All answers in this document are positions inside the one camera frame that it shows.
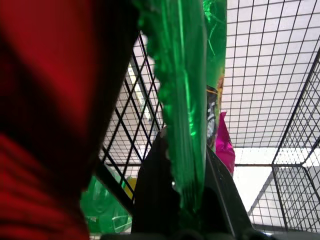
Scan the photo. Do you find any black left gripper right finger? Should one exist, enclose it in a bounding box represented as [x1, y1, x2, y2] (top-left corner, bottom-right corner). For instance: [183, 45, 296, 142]
[199, 144, 258, 235]

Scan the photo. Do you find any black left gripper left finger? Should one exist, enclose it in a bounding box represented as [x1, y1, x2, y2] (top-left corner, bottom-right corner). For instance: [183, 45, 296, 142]
[131, 126, 186, 235]

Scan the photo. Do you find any green foil snack bag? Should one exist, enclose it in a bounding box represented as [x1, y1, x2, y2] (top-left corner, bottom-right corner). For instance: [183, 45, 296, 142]
[131, 0, 228, 213]

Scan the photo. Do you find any green snack bag with yellow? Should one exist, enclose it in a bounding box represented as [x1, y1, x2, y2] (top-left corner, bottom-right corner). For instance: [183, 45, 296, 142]
[79, 164, 138, 235]

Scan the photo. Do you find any magenta foil snack bag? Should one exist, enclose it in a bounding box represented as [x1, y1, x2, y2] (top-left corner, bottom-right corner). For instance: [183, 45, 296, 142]
[215, 111, 236, 175]

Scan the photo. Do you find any red snack bag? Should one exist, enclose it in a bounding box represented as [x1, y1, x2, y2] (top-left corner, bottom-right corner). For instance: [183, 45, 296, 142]
[0, 0, 141, 240]

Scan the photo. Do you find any black wire mesh basket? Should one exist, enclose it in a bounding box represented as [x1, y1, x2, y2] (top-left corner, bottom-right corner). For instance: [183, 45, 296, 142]
[88, 0, 320, 237]

